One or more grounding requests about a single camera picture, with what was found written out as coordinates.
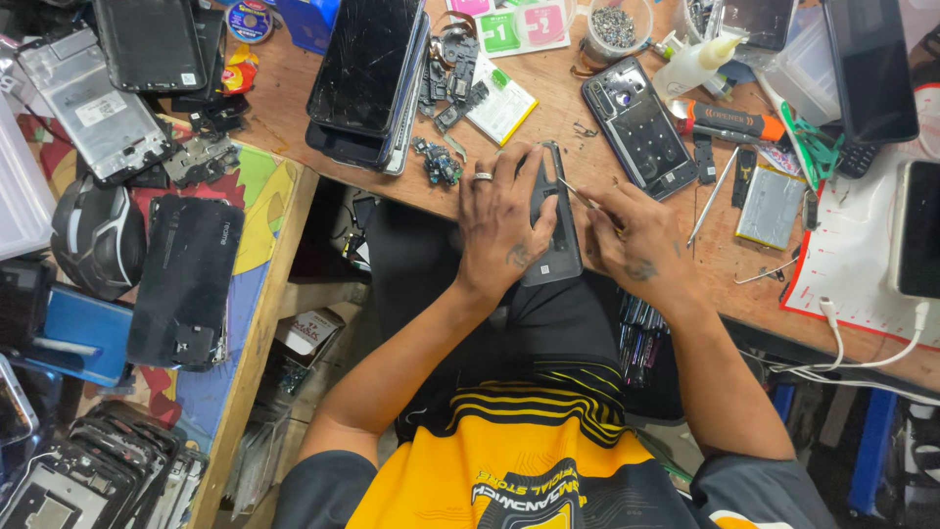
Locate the matte black phone back cover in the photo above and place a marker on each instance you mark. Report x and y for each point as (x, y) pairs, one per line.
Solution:
(183, 283)

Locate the orange black opener tool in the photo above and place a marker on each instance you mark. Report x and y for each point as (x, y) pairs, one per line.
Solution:
(727, 119)

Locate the stack of cracked phones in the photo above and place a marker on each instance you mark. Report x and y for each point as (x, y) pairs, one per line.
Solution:
(367, 66)

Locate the blue box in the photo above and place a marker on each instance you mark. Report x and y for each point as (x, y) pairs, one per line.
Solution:
(308, 22)

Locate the colourful table cloth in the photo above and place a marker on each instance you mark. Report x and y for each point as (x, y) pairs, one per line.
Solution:
(264, 191)

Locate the red yellow snack wrapper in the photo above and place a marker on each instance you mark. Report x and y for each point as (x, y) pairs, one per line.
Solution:
(240, 70)

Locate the glossy black phone back cover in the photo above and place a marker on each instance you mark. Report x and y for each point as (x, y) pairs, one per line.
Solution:
(150, 44)

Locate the pile of black phone parts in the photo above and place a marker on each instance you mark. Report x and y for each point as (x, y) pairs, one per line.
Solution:
(452, 81)

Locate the dark screen phone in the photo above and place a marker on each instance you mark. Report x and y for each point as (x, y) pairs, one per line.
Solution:
(758, 22)

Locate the person's right hand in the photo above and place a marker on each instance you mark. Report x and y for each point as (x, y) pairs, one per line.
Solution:
(642, 246)

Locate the pink packet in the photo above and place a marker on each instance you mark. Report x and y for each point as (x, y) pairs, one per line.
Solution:
(470, 6)

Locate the clear cup of screws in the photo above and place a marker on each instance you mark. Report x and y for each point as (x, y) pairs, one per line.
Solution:
(618, 28)

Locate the small black plastic cover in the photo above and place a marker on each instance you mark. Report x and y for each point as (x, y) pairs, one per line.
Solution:
(704, 158)

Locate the small cardboard box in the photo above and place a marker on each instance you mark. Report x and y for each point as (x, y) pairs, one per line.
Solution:
(308, 334)

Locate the clear plastic container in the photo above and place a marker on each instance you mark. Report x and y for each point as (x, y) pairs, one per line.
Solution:
(22, 191)

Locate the blue phone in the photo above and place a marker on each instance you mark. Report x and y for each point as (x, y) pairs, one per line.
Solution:
(81, 334)

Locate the yellow black jersey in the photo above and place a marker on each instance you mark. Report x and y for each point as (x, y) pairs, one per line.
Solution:
(529, 463)

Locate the green plastic pry tool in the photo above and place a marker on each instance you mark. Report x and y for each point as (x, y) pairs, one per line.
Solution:
(815, 147)

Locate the black trousers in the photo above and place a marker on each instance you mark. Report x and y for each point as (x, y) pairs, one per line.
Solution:
(551, 323)

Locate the black mask helmet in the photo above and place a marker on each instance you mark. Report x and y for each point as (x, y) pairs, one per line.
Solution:
(99, 239)

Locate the silver phone battery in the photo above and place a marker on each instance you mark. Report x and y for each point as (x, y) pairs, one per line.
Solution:
(771, 209)

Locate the white edged phone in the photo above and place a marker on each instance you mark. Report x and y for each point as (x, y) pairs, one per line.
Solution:
(918, 231)

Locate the blue stool leg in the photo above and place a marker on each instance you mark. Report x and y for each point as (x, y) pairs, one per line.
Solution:
(872, 452)

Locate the bundle of tools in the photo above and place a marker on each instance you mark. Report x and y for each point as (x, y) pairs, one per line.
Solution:
(640, 338)

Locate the clear plastic box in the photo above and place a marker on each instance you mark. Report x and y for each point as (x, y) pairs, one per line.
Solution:
(804, 73)

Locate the silver phone middle plate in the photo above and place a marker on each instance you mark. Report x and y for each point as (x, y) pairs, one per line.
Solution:
(95, 110)

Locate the black keypad phone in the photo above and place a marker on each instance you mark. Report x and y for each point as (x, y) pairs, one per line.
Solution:
(857, 160)

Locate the grey metal shield board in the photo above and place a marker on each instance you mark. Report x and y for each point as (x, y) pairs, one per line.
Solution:
(202, 158)

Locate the white battery with green label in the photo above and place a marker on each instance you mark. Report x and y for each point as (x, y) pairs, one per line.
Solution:
(507, 106)

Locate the thin metal spudger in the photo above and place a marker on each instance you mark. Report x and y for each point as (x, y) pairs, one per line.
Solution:
(714, 195)

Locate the row of phone frames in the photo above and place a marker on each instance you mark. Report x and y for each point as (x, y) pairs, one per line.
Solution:
(103, 470)

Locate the blue phone housing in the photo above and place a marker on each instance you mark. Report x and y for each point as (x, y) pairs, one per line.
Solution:
(639, 128)

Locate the white red-edged work mat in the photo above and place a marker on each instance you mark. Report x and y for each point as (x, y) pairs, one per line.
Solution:
(852, 257)

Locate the white glue bottle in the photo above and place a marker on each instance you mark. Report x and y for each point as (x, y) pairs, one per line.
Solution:
(690, 70)

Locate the person's left hand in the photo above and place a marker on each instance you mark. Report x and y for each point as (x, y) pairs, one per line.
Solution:
(496, 228)

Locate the large black phone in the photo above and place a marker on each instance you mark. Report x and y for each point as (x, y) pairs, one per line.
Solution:
(872, 70)

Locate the black flex strip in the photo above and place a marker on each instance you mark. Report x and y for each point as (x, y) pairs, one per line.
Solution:
(743, 180)

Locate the green and pink wipe packets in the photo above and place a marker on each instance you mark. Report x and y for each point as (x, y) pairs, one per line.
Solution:
(514, 29)

